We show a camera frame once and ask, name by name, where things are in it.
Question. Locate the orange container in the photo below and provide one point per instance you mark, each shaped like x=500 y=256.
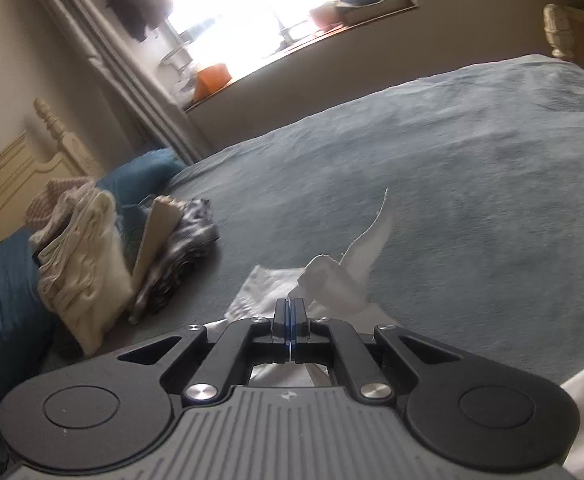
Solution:
x=213 y=80

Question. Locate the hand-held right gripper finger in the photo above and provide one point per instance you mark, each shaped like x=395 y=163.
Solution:
x=284 y=320
x=297 y=320

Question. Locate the cream knit cloth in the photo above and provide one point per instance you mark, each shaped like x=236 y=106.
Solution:
x=87 y=270

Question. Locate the cream carved headboard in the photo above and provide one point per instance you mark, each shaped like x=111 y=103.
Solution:
x=17 y=175

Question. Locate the pink checked cloth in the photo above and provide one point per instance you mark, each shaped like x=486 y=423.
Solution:
x=57 y=205

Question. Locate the pink pot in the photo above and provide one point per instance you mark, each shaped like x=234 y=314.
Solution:
x=328 y=15

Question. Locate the bright window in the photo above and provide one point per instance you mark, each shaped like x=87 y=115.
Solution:
x=252 y=20

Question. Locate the grey curtain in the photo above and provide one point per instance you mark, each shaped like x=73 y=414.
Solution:
x=122 y=85

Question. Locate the dark patterned cloth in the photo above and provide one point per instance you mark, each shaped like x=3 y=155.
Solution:
x=187 y=245

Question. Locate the white button shirt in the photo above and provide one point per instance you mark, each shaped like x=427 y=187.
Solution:
x=342 y=280

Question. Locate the tan folded cloth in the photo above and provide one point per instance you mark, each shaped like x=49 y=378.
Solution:
x=159 y=230

